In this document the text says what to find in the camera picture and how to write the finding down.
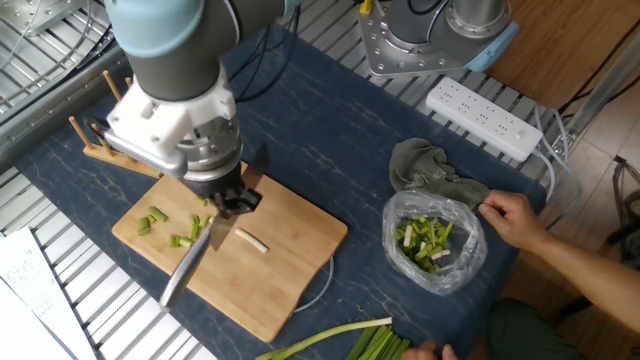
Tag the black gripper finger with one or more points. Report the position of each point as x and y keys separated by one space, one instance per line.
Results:
x=247 y=200
x=225 y=206

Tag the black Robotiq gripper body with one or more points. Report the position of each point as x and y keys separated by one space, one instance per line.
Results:
x=215 y=185

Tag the scallion stalk with white root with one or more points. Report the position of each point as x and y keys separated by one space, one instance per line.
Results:
x=251 y=240

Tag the steel cleaver knife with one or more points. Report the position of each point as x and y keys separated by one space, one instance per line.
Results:
x=185 y=272

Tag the clear plastic bag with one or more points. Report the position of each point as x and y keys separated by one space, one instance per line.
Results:
x=467 y=250

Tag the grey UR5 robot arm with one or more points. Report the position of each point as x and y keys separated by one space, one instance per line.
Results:
x=175 y=55

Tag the person's right forearm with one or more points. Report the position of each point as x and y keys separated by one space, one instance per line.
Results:
x=595 y=285

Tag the person's left hand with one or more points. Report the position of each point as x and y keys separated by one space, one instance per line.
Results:
x=427 y=352

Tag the person's right hand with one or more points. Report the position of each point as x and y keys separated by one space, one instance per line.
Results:
x=515 y=220

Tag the green cut scallion piece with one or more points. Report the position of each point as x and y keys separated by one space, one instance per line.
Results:
x=201 y=201
x=144 y=231
x=193 y=220
x=174 y=241
x=204 y=220
x=145 y=221
x=158 y=214
x=186 y=242
x=195 y=231

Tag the bamboo cutting board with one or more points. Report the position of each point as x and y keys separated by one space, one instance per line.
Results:
x=260 y=290

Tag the wooden peg rack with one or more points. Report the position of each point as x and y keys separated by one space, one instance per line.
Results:
x=115 y=159

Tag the dark blue marbled mat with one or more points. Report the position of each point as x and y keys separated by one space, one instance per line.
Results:
x=325 y=125

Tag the long whole scallion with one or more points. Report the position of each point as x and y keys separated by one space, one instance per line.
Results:
x=340 y=330

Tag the chopped scallion heap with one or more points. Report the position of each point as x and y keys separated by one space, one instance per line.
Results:
x=422 y=245

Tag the grey crumpled cloth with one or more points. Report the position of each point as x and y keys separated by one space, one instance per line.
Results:
x=425 y=165

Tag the green scallion leaf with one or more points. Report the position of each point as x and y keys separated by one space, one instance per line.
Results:
x=382 y=347
x=362 y=345
x=400 y=350

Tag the white printed paper sheet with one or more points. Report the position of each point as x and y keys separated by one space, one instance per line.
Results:
x=35 y=285

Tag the yellow plastic clip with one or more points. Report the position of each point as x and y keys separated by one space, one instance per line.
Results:
x=366 y=7

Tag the white plain paper sheet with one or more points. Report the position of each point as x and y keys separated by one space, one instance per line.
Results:
x=20 y=335

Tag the silver perforated metal plate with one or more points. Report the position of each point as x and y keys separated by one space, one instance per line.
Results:
x=40 y=15

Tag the white power strip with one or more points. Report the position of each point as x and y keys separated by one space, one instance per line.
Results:
x=480 y=117

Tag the green trouser leg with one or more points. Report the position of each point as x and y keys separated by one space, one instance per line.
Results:
x=525 y=335

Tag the brown wooden desk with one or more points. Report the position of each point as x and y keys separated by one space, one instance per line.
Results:
x=560 y=45

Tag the grey metal rail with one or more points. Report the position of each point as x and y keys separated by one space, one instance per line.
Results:
x=45 y=120

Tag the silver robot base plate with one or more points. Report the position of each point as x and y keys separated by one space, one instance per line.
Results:
x=395 y=60

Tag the silver aluminium frame post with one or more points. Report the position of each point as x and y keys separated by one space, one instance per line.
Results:
x=600 y=90

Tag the black chair frame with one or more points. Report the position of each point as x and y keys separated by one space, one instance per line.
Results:
x=634 y=235

